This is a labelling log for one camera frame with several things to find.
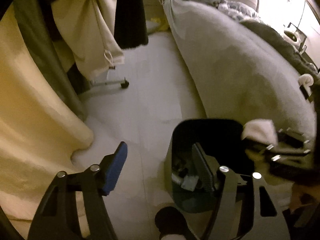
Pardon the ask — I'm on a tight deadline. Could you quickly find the white tissue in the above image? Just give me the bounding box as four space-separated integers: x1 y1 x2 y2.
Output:
242 119 278 145
298 74 314 89

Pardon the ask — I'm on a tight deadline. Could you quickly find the black trash bin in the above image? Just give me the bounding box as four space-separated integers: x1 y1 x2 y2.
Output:
164 119 254 213

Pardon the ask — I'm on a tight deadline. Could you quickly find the person's right hand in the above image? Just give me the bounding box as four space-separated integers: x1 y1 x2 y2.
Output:
289 183 319 213

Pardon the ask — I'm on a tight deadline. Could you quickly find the dark grey fleece duvet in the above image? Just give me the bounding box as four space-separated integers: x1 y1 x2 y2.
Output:
217 0 320 81

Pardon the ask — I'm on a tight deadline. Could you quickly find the grey bed with blanket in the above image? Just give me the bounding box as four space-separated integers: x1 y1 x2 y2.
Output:
164 0 316 137

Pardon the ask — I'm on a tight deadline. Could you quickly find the clothes rack wheeled base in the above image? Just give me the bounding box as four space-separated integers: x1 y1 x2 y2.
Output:
90 78 130 89

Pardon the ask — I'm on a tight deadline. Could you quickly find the white sliding wardrobe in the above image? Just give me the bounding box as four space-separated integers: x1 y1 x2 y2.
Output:
294 0 319 67

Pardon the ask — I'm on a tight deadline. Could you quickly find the grey floor cushion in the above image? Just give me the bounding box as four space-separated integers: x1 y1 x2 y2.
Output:
146 21 161 35

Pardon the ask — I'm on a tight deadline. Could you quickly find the black hanging garment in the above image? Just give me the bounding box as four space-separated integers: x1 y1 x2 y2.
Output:
114 0 149 50

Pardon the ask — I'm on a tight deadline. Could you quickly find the cream hanging garment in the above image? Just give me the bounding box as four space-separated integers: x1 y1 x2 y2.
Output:
52 0 124 80

